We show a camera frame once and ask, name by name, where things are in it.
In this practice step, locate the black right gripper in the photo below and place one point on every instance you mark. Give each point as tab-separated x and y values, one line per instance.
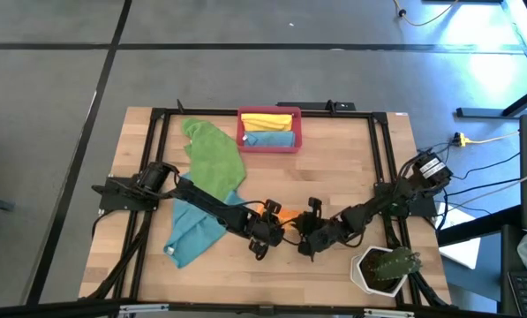
325	234

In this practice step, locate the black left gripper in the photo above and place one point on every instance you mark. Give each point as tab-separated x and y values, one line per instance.
263	232

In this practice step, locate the orange microfiber towel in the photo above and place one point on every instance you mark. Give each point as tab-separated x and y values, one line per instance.
287	215

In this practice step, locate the blue microfiber towel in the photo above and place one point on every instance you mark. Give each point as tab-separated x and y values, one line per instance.
272	139
188	238

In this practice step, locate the green microfiber towel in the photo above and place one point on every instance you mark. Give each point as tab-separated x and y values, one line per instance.
214	159

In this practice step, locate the yellow microfiber towel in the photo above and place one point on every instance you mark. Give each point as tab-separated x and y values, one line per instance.
267	121

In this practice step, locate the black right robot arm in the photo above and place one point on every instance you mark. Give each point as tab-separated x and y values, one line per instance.
391	199

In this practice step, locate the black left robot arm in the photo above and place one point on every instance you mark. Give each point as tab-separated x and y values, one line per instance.
201	201

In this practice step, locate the red plastic basket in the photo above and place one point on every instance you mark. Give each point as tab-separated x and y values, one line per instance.
241	148

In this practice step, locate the white hexagonal plant pot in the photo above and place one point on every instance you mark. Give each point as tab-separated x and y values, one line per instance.
360	282

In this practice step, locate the green cactus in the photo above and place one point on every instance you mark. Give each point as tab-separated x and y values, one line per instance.
395	265

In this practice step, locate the white paper sheet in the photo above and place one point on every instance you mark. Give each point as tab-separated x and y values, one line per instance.
461	247

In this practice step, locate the yellow power plug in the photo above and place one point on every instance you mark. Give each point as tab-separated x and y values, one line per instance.
461	139

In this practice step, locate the black desk leg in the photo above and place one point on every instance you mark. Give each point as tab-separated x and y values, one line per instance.
479	112

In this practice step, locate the silver frame bracket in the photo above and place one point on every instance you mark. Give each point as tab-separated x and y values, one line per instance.
389	313
144	308

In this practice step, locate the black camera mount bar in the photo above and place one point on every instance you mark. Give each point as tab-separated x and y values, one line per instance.
316	106

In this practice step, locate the black aluminium table frame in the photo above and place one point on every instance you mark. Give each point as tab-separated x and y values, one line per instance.
158	113

